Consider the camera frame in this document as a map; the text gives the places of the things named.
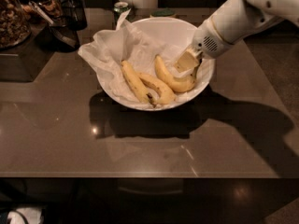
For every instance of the black wire mesh basket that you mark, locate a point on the black wire mesh basket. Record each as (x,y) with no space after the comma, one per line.
(75,14)

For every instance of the white cloth on floor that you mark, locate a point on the white cloth on floor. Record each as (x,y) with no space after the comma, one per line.
(26,215)

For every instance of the metal tongs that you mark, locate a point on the metal tongs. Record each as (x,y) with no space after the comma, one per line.
(41,13)

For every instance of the green lid container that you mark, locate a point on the green lid container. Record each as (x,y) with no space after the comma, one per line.
(166,12)

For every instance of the white paper liner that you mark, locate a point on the white paper liner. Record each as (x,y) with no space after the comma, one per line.
(138,43)

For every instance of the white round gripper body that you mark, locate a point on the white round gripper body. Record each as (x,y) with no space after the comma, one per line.
(206,43)

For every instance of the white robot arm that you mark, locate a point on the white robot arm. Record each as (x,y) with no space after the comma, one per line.
(230,23)

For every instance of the green soda can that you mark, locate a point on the green soda can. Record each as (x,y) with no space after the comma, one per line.
(119,8)

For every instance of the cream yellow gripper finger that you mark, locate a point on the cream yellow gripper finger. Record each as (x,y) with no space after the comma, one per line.
(189,59)

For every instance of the yellow banana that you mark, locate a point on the yellow banana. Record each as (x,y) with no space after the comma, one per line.
(177,84)
(136,85)
(166,94)

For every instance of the white bowl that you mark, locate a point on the white bowl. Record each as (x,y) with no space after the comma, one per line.
(204,75)

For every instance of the snack jar behind tongs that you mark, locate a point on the snack jar behind tongs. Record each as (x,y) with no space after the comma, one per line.
(51,7)

